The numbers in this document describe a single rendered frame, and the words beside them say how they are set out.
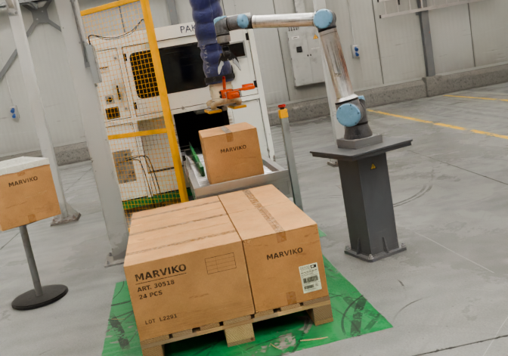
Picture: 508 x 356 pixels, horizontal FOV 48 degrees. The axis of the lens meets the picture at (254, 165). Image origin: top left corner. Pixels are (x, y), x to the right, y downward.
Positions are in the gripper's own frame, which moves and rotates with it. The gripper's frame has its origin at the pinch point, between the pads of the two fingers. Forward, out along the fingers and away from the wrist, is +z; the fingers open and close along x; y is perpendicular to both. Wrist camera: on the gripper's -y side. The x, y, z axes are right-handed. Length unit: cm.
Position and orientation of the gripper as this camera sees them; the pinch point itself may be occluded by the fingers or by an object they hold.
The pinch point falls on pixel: (230, 72)
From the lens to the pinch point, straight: 387.9
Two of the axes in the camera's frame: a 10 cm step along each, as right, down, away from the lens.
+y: -1.6, -1.4, 9.8
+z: 1.7, 9.7, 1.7
